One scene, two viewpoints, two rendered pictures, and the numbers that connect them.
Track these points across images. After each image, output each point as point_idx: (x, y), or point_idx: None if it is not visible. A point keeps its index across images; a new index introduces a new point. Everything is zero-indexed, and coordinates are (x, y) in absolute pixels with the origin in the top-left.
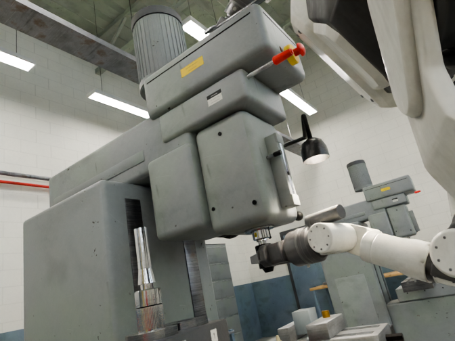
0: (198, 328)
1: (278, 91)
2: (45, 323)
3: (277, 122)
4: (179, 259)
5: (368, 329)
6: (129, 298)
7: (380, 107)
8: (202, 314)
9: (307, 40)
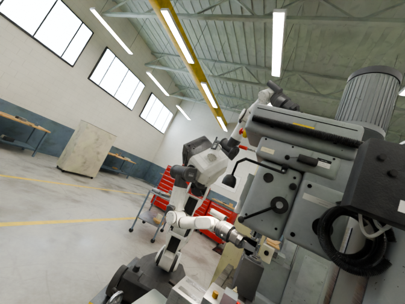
0: (244, 253)
1: (261, 136)
2: None
3: (260, 157)
4: (352, 285)
5: (187, 287)
6: (326, 288)
7: (204, 184)
8: None
9: (222, 172)
